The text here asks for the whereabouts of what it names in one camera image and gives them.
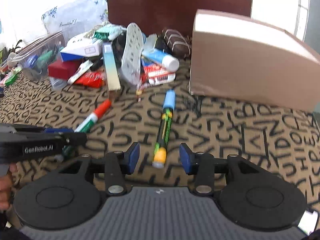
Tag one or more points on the clear plastic cup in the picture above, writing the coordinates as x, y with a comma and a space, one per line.
57, 84

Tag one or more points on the green foil packet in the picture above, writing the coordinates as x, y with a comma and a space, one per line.
109, 32

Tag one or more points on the red foil packet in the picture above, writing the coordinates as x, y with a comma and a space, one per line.
92, 80

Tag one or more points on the person's hand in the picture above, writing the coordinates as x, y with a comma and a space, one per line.
6, 187

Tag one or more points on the letter print table cloth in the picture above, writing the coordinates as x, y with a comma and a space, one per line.
280, 140

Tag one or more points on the black small marker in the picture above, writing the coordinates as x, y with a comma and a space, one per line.
96, 65

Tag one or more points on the dark brown chair back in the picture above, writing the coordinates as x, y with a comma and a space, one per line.
152, 16

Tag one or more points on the brown striped pouch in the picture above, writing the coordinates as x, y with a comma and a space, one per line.
177, 44

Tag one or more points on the black monogram belt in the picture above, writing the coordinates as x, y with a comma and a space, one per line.
118, 46

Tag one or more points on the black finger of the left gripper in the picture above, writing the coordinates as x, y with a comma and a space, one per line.
74, 138

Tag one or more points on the brown cardboard box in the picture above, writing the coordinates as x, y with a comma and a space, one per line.
237, 57

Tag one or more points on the blue white tube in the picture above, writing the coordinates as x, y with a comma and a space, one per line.
167, 61

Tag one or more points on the black marker blue cap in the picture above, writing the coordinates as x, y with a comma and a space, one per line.
161, 145

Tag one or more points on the red cap white marker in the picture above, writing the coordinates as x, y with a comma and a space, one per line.
85, 127

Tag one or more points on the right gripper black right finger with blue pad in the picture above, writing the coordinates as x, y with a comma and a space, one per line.
203, 166

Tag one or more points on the red white card box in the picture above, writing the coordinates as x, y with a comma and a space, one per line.
154, 74

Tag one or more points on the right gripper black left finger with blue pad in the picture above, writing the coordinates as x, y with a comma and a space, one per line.
115, 166

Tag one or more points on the white floral plastic bag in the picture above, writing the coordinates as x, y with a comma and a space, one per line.
80, 15

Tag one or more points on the white dotted plastic package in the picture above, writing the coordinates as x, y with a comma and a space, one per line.
130, 62

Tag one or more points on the clear plastic storage bin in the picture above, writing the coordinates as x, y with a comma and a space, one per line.
37, 56

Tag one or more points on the small white red tube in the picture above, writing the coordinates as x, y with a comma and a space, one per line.
84, 67

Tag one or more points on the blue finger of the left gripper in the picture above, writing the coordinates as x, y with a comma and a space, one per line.
58, 130

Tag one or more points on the long teal gradient box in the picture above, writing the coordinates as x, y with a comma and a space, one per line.
113, 81

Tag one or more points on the white blue box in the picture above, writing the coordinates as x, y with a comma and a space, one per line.
80, 47

